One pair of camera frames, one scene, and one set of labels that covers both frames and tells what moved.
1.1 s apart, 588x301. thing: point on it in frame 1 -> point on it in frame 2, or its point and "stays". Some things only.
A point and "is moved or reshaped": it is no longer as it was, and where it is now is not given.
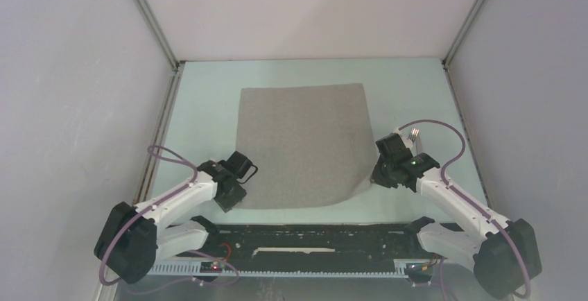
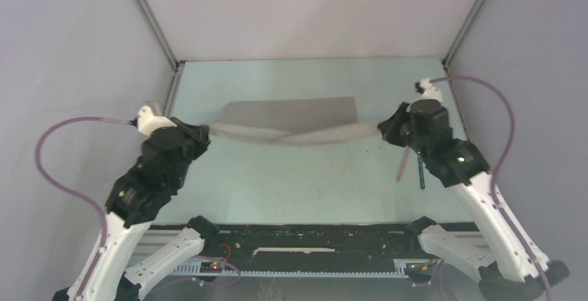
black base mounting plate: (311, 243) stays
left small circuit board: (213, 267) stays
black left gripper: (227, 205) -> (199, 134)
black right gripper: (377, 178) -> (388, 129)
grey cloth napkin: (312, 145) is moved or reshaped
